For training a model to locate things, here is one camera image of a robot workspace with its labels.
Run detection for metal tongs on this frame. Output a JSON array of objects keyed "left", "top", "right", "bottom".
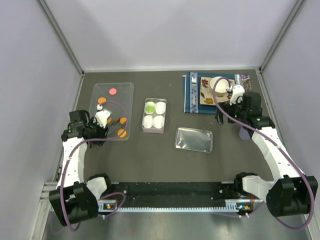
[{"left": 106, "top": 117, "right": 127, "bottom": 138}]

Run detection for orange round cookie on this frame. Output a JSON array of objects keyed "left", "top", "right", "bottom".
[{"left": 119, "top": 117, "right": 127, "bottom": 125}]

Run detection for green round cookie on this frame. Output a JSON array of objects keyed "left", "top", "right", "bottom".
[{"left": 145, "top": 105, "right": 155, "bottom": 114}]

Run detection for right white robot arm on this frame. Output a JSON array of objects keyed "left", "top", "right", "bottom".
[{"left": 215, "top": 91, "right": 318, "bottom": 217}]

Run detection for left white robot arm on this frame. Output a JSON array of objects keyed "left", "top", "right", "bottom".
[{"left": 48, "top": 109, "right": 114, "bottom": 227}]

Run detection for purple cup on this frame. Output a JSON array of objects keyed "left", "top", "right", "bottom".
[{"left": 238, "top": 126, "right": 251, "bottom": 141}]

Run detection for floral square plate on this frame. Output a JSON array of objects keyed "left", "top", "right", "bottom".
[{"left": 200, "top": 77, "right": 231, "bottom": 106}]

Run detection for orange cookie near corner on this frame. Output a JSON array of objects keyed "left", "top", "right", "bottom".
[{"left": 117, "top": 128, "right": 127, "bottom": 138}]

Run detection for cream ceramic bowl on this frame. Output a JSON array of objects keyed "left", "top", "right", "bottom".
[{"left": 209, "top": 76, "right": 229, "bottom": 97}]

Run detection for orange cookie upper left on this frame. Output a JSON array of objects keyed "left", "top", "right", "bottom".
[{"left": 97, "top": 97, "right": 107, "bottom": 105}]

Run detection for clear plastic cookie tray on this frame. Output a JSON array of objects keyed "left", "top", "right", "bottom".
[{"left": 88, "top": 82, "right": 134, "bottom": 141}]

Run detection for pink round cookie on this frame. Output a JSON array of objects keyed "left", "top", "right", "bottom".
[{"left": 109, "top": 88, "right": 117, "bottom": 96}]

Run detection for blue patterned placemat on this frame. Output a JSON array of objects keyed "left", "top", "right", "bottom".
[{"left": 182, "top": 71, "right": 239, "bottom": 115}]

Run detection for silver fork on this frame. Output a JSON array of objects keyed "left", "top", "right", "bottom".
[{"left": 191, "top": 75, "right": 197, "bottom": 106}]

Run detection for patterned napkin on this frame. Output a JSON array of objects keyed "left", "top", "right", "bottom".
[{"left": 235, "top": 73, "right": 252, "bottom": 93}]

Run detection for white cookie box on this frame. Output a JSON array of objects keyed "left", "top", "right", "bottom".
[{"left": 141, "top": 98, "right": 167, "bottom": 134}]

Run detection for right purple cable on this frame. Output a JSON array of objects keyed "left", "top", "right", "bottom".
[{"left": 212, "top": 76, "right": 315, "bottom": 230}]

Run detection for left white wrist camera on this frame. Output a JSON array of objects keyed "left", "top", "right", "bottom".
[{"left": 93, "top": 104, "right": 112, "bottom": 129}]

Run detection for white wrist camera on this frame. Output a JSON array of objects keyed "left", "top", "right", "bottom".
[
  {"left": 226, "top": 84, "right": 245, "bottom": 105},
  {"left": 93, "top": 104, "right": 112, "bottom": 129}
]

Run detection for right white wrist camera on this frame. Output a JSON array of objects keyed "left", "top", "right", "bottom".
[{"left": 226, "top": 84, "right": 245, "bottom": 105}]

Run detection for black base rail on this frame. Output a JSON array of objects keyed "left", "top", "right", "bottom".
[{"left": 102, "top": 182, "right": 253, "bottom": 208}]

